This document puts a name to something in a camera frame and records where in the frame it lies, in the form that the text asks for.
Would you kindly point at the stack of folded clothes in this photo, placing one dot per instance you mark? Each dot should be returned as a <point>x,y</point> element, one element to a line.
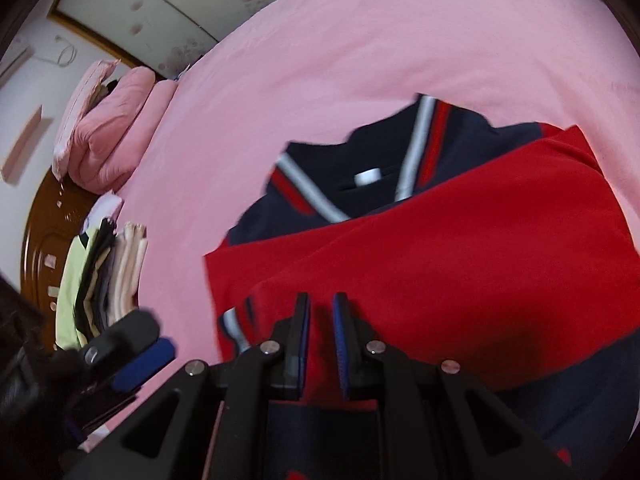
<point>102,280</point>

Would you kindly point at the red and navy jacket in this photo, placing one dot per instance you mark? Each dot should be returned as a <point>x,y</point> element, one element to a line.
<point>440,260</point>

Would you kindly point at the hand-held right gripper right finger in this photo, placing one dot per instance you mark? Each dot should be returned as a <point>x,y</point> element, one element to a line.
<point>342,345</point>

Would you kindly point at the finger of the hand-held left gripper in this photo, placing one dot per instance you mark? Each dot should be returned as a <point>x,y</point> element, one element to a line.
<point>131,360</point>

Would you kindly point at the brown wooden headboard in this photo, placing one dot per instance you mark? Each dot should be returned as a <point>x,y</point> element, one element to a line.
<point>45,250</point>

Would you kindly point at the pink pillow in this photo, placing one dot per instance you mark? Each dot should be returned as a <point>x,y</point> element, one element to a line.
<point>80,110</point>

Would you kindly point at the floral panel wardrobe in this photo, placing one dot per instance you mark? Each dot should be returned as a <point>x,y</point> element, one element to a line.
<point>165,5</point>

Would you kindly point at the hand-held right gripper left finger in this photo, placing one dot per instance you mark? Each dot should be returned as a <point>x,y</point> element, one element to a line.
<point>300,340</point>

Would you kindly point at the pink folded quilt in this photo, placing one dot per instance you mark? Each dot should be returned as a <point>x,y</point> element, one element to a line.
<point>107,135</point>

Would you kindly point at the pink bed sheet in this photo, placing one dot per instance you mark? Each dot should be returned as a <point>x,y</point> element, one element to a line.
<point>310,90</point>

